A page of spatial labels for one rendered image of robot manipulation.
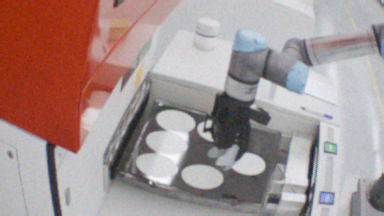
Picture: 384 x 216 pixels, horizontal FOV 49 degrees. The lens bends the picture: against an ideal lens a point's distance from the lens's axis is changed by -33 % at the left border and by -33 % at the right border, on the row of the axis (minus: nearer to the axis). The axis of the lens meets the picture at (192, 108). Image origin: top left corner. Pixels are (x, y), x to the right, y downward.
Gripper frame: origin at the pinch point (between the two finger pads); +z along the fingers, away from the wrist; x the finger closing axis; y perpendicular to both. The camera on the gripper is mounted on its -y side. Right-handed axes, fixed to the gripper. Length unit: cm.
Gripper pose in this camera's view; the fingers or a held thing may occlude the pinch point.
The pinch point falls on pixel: (227, 165)
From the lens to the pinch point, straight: 143.5
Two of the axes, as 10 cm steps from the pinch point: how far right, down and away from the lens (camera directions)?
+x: 4.9, 5.2, -7.0
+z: -1.8, 8.4, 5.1
